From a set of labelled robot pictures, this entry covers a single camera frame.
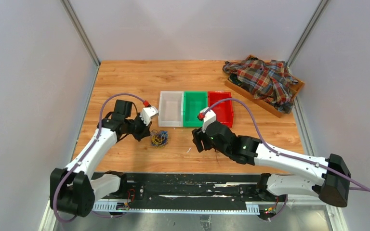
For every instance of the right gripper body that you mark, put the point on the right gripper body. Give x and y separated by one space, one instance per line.
208 145

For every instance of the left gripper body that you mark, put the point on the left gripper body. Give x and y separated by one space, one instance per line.
138 128

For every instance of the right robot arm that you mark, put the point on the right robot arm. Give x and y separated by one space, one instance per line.
324 178

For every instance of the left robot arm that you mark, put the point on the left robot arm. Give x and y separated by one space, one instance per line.
72 188

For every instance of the red plastic bin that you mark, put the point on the red plastic bin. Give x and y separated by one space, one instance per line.
224 111

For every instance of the white plastic bin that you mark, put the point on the white plastic bin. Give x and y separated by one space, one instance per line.
171 109

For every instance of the green plastic bin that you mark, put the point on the green plastic bin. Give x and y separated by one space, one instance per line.
194 102

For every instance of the wooden tray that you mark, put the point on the wooden tray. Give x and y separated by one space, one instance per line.
295 86

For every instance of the plaid shirt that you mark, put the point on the plaid shirt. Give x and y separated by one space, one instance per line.
264 81

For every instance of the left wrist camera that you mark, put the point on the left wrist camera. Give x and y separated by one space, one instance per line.
148 113

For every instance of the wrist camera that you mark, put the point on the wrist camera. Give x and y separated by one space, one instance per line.
148 113
209 118

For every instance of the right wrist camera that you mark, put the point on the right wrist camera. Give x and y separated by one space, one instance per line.
209 118

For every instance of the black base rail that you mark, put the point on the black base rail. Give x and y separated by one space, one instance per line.
201 194

